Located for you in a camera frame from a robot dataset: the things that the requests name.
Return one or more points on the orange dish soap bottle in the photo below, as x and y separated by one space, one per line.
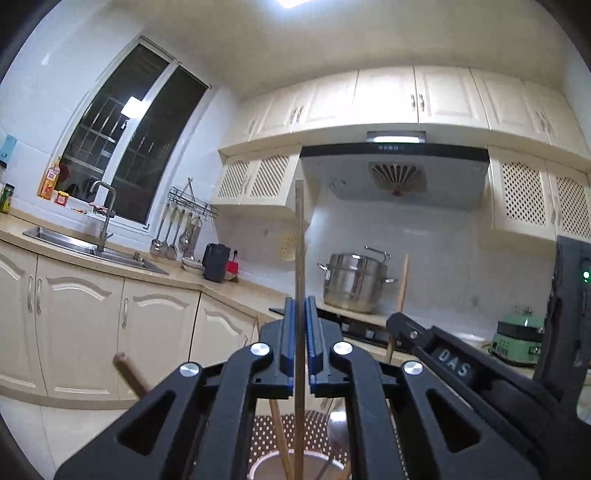
50 180

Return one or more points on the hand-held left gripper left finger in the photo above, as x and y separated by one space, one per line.
289 350

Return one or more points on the brown polka dot tablecloth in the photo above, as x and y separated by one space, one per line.
314 429

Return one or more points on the green electric cooker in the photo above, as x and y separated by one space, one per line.
517 339

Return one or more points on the small red jar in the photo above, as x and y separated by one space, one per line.
63 197

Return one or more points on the round bamboo mat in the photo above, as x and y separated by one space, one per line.
287 244

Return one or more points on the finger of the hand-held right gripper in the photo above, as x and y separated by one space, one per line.
408 332

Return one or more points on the black range hood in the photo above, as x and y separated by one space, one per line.
397 180

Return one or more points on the black gas cooktop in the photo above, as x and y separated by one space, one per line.
364 332

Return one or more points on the metal wall rack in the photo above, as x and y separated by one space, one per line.
191 203

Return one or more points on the long wooden chopstick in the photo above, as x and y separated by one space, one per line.
300 254

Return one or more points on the pink utensil holder cup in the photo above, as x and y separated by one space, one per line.
263 468

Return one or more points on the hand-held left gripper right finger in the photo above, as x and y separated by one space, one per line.
313 350

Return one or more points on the steel steamer pot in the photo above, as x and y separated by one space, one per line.
353 281

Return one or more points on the metal spoon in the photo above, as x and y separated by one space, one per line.
338 427

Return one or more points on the small green jar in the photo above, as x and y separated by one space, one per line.
7 198

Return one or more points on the blue wall card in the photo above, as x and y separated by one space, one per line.
8 147

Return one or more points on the kitchen window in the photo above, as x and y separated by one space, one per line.
138 138

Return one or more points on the small white dish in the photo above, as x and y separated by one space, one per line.
193 266

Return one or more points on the steel double sink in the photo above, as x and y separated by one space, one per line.
69 240

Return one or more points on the small red box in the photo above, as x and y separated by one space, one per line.
233 270

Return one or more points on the row of hanging metal utensils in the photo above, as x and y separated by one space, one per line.
173 235

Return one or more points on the black kettle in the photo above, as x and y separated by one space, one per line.
216 263

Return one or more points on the cream upper wall cabinets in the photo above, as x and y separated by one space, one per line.
392 97

